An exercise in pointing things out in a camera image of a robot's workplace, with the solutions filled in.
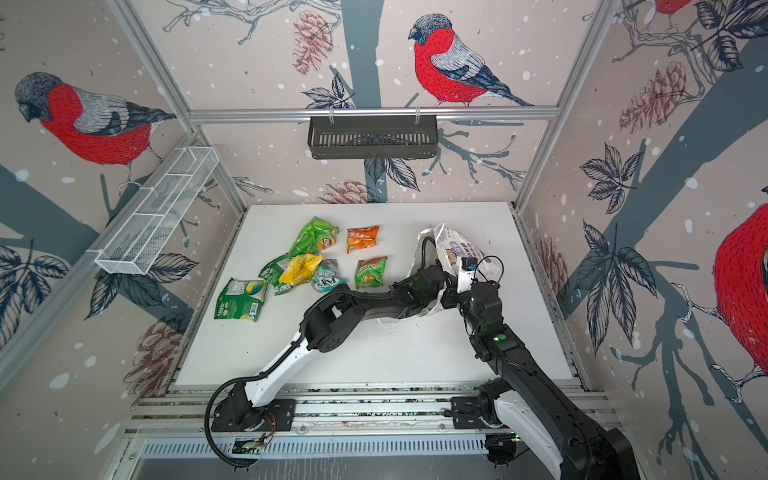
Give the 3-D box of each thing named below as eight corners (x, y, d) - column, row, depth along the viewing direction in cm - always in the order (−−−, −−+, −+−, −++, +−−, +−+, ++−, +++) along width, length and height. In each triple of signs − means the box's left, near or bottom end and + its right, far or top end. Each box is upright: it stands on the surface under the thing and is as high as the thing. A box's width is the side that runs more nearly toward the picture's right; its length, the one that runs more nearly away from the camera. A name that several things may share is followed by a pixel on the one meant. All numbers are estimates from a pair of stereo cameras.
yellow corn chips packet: (284, 285, 98) (276, 272, 91) (312, 260, 104) (307, 246, 98) (298, 296, 95) (291, 283, 89) (326, 270, 102) (321, 256, 95)
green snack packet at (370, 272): (355, 289, 97) (354, 281, 94) (357, 264, 104) (356, 256, 100) (387, 289, 97) (386, 281, 94) (387, 264, 104) (387, 256, 100)
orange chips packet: (347, 254, 107) (346, 247, 104) (347, 235, 113) (345, 228, 109) (381, 251, 108) (381, 244, 105) (379, 232, 114) (379, 225, 110)
